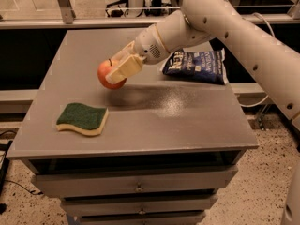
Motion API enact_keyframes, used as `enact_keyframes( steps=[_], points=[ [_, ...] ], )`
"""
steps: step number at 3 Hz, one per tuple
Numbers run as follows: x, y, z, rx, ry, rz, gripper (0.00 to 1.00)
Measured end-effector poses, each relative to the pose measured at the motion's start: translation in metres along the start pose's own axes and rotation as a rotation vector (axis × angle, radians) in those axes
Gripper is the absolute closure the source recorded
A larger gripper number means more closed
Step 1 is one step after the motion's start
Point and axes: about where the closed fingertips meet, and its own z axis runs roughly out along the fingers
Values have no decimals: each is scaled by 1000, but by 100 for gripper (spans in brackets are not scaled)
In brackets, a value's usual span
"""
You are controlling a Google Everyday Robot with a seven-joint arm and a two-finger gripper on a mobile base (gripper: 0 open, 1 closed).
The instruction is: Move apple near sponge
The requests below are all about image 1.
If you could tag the bottom grey drawer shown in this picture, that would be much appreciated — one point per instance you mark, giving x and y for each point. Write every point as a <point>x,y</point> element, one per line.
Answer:
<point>165,218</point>

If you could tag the green and yellow sponge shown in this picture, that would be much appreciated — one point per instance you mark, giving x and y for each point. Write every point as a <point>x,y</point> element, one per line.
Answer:
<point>83,119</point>

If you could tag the top grey drawer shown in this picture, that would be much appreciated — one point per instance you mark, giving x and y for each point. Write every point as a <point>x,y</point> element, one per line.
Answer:
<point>116,183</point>

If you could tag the metal railing frame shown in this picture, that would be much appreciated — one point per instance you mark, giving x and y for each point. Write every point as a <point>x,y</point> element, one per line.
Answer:
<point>21,14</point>

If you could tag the middle grey drawer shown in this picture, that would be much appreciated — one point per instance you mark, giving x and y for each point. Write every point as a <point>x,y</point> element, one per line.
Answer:
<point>140,205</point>

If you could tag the grey drawer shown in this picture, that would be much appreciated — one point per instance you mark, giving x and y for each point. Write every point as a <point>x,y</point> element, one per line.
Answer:
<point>140,205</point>
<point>116,183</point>
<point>165,218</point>

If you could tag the grey drawer cabinet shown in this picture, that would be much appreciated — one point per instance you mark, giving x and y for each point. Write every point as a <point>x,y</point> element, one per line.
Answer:
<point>155,123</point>

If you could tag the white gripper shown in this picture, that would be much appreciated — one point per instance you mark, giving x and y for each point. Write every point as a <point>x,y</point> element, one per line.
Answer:
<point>147,46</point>

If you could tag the blue chip bag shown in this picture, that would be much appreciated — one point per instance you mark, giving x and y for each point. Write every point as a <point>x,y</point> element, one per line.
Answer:
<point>203,67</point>

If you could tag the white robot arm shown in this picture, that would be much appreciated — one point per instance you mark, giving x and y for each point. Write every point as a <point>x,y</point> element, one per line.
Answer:
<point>272,64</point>

